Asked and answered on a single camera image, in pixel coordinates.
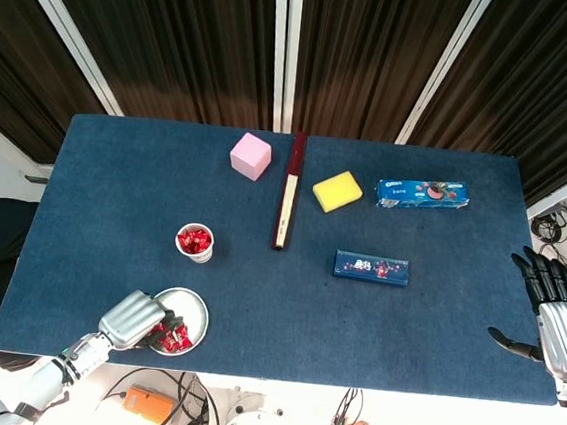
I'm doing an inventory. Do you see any dark blue pencil case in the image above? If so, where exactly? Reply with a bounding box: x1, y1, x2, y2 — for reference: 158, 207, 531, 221
332, 249, 412, 288

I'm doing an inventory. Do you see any pink foam cube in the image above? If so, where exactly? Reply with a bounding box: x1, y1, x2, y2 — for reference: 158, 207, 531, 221
226, 129, 275, 185

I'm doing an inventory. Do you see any silver metal plate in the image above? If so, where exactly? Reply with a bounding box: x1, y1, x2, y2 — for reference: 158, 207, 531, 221
141, 284, 214, 361

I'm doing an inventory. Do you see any white paper cup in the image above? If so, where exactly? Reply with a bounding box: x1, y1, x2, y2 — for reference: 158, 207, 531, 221
172, 219, 218, 266

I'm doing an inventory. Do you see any blue table cloth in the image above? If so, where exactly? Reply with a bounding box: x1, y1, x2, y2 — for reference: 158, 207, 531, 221
0, 105, 567, 409

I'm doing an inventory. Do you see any yellow sponge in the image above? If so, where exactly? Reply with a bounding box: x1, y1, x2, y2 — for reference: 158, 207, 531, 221
310, 166, 367, 217

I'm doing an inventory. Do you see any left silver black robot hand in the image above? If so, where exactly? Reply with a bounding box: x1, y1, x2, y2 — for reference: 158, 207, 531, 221
95, 285, 191, 357

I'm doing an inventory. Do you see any black cable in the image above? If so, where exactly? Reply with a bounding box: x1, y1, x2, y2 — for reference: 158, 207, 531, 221
326, 385, 366, 425
524, 193, 567, 292
157, 371, 224, 425
103, 363, 189, 418

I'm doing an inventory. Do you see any orange device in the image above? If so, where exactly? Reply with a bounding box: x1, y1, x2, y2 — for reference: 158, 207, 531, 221
121, 383, 179, 425

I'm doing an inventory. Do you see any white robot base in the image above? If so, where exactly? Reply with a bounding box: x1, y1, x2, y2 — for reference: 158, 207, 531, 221
216, 385, 292, 425

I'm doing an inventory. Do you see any dark brown curtain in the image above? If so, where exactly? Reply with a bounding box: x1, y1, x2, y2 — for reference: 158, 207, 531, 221
289, 0, 469, 151
405, 0, 567, 211
0, 0, 117, 169
19, 0, 287, 132

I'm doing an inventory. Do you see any white bar with writing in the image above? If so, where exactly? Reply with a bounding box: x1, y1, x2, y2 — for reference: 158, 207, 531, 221
276, 173, 300, 242

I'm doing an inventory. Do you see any blue Oreo cookie box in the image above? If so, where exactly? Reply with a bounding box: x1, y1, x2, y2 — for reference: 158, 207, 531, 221
374, 173, 472, 217

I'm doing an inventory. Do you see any white frame post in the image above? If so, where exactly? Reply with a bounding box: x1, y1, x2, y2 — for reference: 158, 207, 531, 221
0, 0, 136, 118
394, 0, 496, 153
261, 0, 295, 134
274, 0, 306, 135
524, 151, 567, 225

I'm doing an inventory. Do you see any long dark red box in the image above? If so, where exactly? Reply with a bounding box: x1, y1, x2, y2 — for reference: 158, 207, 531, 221
270, 130, 308, 254

